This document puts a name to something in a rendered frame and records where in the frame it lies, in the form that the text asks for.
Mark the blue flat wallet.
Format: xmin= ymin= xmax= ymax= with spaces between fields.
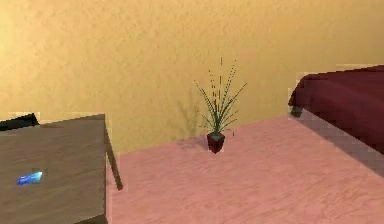
xmin=17 ymin=171 xmax=44 ymax=186

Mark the bed with dark-red cover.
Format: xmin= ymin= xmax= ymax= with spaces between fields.
xmin=288 ymin=64 xmax=384 ymax=156

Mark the black flat object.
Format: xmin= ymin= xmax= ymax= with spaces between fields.
xmin=0 ymin=112 xmax=40 ymax=132

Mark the green plant in dark-red pot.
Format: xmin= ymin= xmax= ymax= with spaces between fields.
xmin=194 ymin=57 xmax=248 ymax=155

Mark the brown wooden table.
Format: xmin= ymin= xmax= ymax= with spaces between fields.
xmin=0 ymin=113 xmax=124 ymax=224

